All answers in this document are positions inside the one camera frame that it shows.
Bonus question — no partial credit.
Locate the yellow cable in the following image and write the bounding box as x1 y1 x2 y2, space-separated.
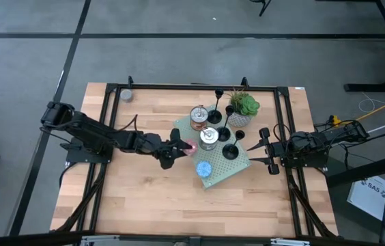
328 91 385 126

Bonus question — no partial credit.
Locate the blue patterned candle pot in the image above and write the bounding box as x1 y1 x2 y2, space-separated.
195 161 213 178

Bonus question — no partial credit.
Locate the green perforated metal shelf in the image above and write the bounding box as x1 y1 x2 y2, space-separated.
173 105 252 189

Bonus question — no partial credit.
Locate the red patterned candle pot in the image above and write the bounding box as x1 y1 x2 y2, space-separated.
182 139 199 156

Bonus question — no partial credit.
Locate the black front beam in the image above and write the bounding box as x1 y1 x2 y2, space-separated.
0 231 385 246

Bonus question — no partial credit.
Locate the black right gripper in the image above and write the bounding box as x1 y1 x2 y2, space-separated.
246 127 287 176

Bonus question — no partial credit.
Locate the black candle stick holder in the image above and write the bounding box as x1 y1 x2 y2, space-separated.
207 88 225 125
215 105 236 142
222 129 246 161

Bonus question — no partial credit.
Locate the white printed paper sign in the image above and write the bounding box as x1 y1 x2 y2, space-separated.
346 175 385 221

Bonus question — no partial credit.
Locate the black metal stand frame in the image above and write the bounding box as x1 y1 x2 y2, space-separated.
344 0 385 93

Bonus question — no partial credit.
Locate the black aluminium table frame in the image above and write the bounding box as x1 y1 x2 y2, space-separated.
51 75 339 240

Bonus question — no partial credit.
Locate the black stand leg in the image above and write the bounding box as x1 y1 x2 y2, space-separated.
249 0 272 17

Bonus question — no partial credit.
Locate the metal candle tin orange label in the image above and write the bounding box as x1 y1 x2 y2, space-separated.
198 126 220 152
190 105 210 132

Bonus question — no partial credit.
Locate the pale grey candle pot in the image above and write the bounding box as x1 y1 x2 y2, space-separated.
119 88 134 103

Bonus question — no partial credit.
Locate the black metal bar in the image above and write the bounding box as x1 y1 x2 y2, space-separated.
325 150 385 188

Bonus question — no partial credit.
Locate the succulent in triangle-patterned pot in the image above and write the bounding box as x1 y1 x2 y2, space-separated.
228 87 261 128

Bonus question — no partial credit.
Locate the silver clamp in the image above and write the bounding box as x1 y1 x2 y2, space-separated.
79 234 120 246
270 238 311 246

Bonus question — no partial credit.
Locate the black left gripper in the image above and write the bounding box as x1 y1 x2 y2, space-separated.
144 128 193 171

